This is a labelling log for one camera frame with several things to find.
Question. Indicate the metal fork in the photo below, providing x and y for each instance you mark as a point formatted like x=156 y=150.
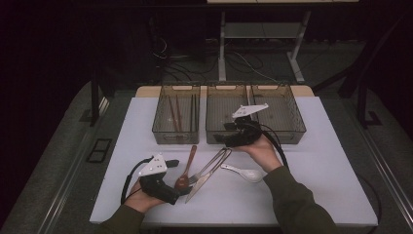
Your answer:
x=198 y=177

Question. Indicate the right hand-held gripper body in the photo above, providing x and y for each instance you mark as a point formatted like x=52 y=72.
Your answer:
x=246 y=135

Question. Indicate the person's left hand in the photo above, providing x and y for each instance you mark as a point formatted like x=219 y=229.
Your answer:
x=139 y=200

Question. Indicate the clear grey plastic bin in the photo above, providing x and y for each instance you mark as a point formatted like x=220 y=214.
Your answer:
x=285 y=113
x=177 y=138
x=217 y=110

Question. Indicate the beige wooden board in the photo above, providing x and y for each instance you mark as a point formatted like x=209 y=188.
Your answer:
x=144 y=92

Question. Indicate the brown wooden chopstick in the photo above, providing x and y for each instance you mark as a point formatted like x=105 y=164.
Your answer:
x=179 y=113
x=173 y=115

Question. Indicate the white desk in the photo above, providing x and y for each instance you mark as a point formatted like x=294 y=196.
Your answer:
x=221 y=48

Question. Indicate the white ceramic spoon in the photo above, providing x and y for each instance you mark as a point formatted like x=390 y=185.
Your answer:
x=251 y=175

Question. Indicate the metal knife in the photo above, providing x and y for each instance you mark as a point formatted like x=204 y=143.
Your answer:
x=195 y=191

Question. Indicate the person's right hand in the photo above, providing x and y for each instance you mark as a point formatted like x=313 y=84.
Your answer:
x=264 y=154

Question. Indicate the black metal stand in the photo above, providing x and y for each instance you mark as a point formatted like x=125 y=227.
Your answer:
x=361 y=107
x=94 y=104

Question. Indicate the white table mat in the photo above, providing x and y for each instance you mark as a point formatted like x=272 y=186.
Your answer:
x=227 y=208

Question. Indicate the black floor frame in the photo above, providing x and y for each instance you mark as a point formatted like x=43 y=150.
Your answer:
x=99 y=150

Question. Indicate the brown wooden spoon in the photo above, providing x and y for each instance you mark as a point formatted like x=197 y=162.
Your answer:
x=182 y=183

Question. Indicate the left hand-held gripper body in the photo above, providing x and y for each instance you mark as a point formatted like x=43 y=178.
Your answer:
x=152 y=167

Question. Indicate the metal floor rail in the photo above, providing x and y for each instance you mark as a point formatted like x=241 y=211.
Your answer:
x=389 y=182
x=65 y=191

